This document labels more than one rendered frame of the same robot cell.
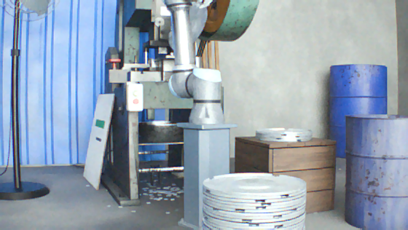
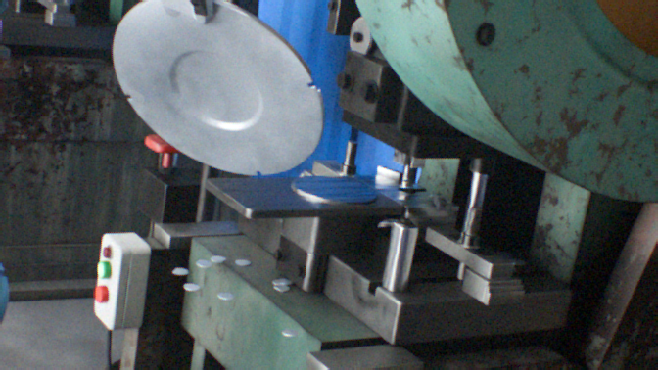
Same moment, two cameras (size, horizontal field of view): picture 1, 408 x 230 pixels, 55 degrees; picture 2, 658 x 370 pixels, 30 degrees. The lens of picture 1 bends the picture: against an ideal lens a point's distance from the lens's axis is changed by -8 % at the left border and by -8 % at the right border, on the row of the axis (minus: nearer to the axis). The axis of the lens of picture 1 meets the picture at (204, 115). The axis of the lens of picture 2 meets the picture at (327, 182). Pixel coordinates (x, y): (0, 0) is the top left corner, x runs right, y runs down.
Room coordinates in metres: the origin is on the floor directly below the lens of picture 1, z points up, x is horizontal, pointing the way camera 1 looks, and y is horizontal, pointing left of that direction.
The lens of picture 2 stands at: (2.05, -1.45, 1.26)
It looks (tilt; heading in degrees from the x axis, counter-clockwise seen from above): 16 degrees down; 79
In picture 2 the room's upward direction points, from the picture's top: 9 degrees clockwise
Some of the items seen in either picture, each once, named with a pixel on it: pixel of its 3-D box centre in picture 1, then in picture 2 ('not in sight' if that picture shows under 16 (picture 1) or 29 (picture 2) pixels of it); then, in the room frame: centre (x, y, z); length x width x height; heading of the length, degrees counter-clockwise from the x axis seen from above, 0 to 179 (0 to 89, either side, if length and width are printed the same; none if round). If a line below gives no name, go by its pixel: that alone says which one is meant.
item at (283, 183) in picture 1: (254, 183); not in sight; (1.16, -0.14, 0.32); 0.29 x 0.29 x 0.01
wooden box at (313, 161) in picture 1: (283, 172); not in sight; (2.13, -0.41, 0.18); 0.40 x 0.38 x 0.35; 19
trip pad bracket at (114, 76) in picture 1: (117, 86); (164, 227); (2.19, 0.45, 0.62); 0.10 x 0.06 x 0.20; 112
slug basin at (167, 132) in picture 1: (162, 131); not in sight; (2.52, 0.25, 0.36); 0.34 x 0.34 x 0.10
